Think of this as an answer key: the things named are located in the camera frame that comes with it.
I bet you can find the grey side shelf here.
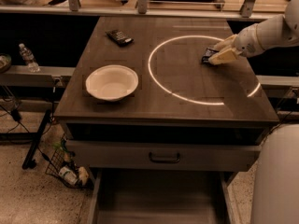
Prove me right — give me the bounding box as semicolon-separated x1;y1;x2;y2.
0;65;75;88

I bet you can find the metal railing frame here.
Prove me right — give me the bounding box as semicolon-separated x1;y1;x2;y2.
0;0;289;21

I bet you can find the grey drawer cabinet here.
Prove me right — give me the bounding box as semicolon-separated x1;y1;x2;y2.
53;16;280;224

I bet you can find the open middle drawer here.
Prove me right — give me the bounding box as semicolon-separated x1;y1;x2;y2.
87;169;236;224

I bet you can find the bowl on side shelf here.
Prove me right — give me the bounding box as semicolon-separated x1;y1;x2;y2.
0;53;11;73

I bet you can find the clear plastic water bottle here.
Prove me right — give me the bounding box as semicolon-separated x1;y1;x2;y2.
19;43;40;72

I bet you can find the black stand leg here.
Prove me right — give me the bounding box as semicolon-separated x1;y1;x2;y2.
21;109;51;170

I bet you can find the dark snack bar wrapper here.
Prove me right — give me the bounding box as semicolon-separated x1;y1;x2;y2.
107;30;134;47

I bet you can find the wire basket with items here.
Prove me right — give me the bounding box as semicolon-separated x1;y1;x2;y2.
44;137;90;189

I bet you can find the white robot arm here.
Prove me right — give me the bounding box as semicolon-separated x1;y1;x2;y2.
208;0;299;224

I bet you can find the blue rxbar blueberry wrapper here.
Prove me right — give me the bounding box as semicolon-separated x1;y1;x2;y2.
201;48;218;64

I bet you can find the top drawer with black handle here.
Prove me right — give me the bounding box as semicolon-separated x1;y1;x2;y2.
66;140;261;172

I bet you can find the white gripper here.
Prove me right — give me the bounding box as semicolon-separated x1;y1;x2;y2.
207;23;264;65

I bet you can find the white paper bowl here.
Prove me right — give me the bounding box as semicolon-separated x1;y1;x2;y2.
85;64;138;102

